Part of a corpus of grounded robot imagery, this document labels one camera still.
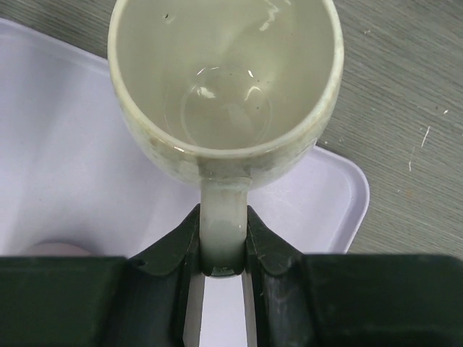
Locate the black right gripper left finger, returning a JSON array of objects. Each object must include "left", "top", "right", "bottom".
[{"left": 129, "top": 205, "right": 201, "bottom": 346}]

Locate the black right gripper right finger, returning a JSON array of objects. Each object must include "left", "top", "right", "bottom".
[{"left": 244, "top": 207, "right": 315, "bottom": 346}]

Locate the white speckled mug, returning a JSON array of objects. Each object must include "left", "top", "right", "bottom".
[{"left": 107, "top": 1, "right": 344, "bottom": 277}]

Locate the lilac plastic tray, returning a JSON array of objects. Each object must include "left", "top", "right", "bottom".
[{"left": 1, "top": 20, "right": 370, "bottom": 346}]

